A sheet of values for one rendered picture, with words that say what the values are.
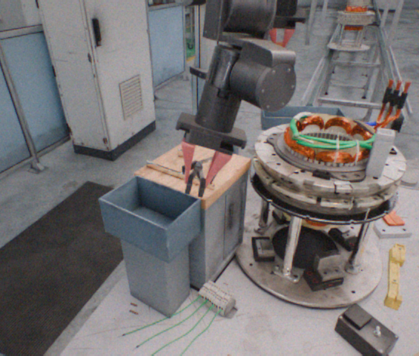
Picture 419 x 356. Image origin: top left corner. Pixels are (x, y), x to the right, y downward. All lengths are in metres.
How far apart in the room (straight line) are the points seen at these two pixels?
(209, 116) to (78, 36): 2.39
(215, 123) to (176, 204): 0.27
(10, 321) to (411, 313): 1.68
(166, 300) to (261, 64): 0.53
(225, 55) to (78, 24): 2.37
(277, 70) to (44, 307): 1.74
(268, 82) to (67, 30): 2.53
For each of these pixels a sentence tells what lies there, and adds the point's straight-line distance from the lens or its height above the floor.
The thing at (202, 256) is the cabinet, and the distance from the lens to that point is 0.74.
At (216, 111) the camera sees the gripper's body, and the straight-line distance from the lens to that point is 0.45.
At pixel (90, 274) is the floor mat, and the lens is 2.01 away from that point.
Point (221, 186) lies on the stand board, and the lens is 0.67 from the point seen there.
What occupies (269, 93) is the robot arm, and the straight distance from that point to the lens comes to 0.40.
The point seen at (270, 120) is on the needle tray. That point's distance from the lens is 1.03.
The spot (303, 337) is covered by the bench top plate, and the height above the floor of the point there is 0.78.
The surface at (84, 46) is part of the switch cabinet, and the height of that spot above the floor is 0.96.
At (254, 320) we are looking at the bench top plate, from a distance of 0.80.
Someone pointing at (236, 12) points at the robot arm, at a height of 1.39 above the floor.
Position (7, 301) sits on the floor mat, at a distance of 2.05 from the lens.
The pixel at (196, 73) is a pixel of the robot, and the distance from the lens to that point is 1.10.
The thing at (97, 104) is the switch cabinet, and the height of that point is 0.53.
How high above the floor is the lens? 1.44
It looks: 33 degrees down
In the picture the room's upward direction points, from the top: straight up
